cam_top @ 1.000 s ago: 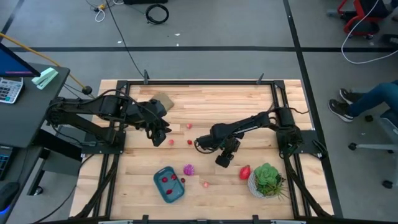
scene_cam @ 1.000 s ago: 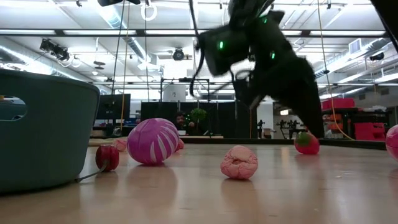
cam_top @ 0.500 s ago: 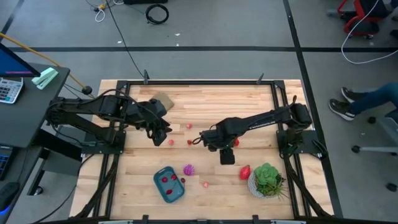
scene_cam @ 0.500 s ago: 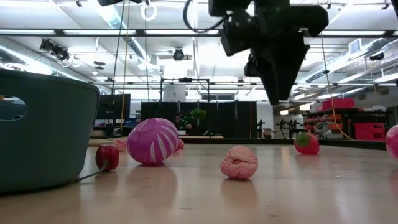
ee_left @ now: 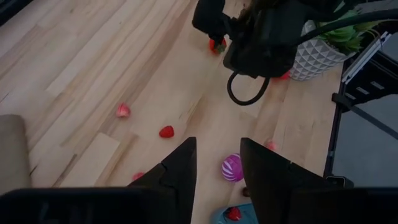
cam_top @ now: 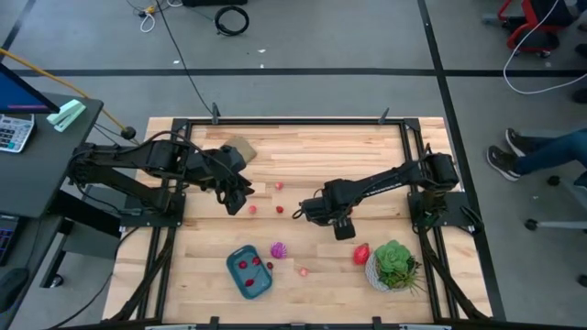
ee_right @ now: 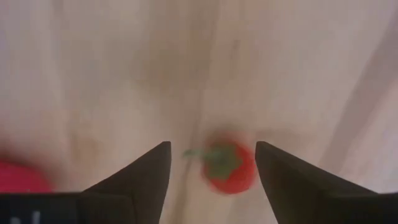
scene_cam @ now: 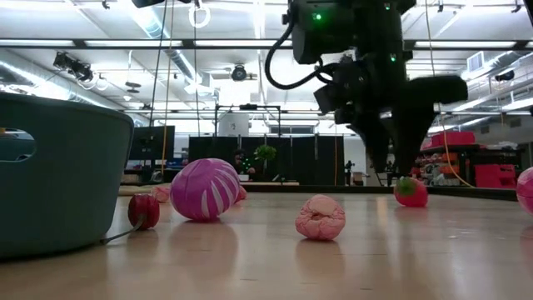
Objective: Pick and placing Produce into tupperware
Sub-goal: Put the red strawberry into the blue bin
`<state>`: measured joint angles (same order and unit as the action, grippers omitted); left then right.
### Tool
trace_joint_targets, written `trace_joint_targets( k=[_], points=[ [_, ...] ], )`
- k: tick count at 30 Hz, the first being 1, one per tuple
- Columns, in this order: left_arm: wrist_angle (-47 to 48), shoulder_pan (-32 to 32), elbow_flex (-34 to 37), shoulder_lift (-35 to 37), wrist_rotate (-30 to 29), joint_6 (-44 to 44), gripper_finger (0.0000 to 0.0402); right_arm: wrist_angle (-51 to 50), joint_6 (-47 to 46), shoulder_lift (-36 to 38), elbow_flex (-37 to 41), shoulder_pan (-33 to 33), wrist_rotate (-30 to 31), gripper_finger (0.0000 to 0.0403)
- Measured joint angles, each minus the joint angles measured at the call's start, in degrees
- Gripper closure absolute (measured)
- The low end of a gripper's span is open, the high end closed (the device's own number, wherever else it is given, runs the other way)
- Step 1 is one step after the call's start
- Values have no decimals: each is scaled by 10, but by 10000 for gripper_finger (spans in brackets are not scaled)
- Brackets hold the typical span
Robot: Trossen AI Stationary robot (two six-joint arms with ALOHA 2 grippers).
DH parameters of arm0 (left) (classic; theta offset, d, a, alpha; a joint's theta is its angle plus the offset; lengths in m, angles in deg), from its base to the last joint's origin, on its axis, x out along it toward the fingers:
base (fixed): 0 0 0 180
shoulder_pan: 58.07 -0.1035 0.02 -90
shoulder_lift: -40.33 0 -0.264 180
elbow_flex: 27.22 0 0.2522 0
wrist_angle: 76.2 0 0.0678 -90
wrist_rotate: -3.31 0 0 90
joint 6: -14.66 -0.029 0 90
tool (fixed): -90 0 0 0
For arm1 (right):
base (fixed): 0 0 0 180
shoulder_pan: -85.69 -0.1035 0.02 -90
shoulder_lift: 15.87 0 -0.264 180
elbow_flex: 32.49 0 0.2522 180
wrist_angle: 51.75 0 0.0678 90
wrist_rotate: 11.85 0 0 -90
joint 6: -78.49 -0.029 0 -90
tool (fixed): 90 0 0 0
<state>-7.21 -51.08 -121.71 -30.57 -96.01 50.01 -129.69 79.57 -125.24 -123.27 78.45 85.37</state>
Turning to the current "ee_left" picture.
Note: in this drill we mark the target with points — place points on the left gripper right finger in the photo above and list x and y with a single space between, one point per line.
267 180

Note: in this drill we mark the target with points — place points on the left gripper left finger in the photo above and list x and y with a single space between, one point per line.
180 174

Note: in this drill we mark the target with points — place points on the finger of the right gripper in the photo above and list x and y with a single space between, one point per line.
210 18

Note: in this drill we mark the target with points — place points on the red strawberry with green top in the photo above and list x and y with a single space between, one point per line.
217 46

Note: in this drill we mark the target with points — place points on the pink toy fruit piece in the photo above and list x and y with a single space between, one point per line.
271 145
123 110
137 175

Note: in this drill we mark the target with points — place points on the purple toy cabbage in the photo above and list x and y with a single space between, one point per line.
231 168

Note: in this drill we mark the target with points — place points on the red toy dragon fruit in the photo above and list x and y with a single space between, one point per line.
283 76

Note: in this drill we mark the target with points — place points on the red toy raspberry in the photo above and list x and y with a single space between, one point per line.
166 131

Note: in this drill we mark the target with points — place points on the red toy cherry with stem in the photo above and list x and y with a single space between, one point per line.
234 213

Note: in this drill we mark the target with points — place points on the teal plastic tupperware container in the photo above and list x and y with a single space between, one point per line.
222 217

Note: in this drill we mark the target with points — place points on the white triangle-patterned pot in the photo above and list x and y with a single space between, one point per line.
314 59

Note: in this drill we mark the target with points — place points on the green succulent plant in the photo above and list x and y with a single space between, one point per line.
348 34

